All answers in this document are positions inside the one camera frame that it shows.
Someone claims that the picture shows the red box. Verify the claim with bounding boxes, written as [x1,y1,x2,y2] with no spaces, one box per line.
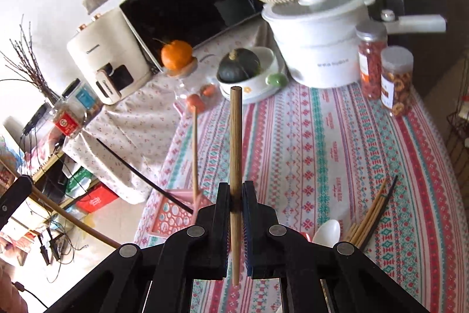
[75,182,120,214]

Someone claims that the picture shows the black cable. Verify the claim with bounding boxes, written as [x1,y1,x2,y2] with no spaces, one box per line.
[11,281,49,311]

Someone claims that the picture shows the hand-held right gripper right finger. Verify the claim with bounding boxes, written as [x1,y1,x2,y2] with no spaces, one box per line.
[242,180,430,313]

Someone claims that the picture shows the dark green squash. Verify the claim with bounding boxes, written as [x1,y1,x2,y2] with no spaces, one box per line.
[216,48,262,83]

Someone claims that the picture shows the jar of red berries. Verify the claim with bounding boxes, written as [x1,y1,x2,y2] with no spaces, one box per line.
[355,21,388,101]

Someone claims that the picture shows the glass jar with red label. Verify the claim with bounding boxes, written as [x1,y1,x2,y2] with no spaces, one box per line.
[49,78,104,140]

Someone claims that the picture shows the cream air fryer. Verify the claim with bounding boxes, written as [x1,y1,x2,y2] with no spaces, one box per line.
[66,7,155,106]

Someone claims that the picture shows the wooden chopstick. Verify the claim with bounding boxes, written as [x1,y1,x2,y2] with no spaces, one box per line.
[191,109,200,202]
[350,185,389,244]
[231,86,243,286]
[345,181,388,242]
[0,156,122,249]
[354,188,390,246]

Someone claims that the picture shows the pink utensil holder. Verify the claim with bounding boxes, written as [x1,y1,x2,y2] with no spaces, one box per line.
[148,188,215,239]

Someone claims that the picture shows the glass footed stand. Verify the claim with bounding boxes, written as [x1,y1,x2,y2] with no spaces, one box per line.
[163,56,199,104]

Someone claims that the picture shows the red patterned tablecloth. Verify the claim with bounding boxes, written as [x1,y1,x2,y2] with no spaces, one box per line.
[133,77,469,313]

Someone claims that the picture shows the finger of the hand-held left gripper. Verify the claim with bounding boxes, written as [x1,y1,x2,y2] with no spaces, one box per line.
[0,175,34,230]

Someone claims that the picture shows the white electric pot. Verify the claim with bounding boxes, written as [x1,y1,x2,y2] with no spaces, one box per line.
[261,0,447,89]

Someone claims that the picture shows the white bowl with green handle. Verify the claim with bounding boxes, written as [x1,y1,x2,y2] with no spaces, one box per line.
[216,45,289,105]

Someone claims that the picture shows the black chopstick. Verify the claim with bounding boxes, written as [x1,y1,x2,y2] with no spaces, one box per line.
[96,138,194,215]

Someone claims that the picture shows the jar of ring snacks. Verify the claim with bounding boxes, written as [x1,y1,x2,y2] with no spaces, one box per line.
[380,45,415,118]

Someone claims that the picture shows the white spoon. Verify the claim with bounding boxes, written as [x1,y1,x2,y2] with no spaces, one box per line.
[311,219,342,248]

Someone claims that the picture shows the bundle of chopsticks on table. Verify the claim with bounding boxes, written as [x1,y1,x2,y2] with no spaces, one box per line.
[356,175,399,250]

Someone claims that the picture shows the bare dry twigs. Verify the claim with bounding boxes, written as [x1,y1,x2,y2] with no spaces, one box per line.
[0,14,62,105]

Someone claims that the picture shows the small floral tablecloth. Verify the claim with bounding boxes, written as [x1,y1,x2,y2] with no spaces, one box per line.
[64,20,281,204]

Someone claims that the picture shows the wire rack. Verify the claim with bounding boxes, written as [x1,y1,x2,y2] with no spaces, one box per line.
[446,107,469,162]

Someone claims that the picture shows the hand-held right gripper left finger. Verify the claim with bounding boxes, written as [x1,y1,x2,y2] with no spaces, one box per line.
[44,182,232,313]

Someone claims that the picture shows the black microwave oven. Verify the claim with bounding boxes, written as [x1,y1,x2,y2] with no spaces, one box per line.
[119,0,272,75]

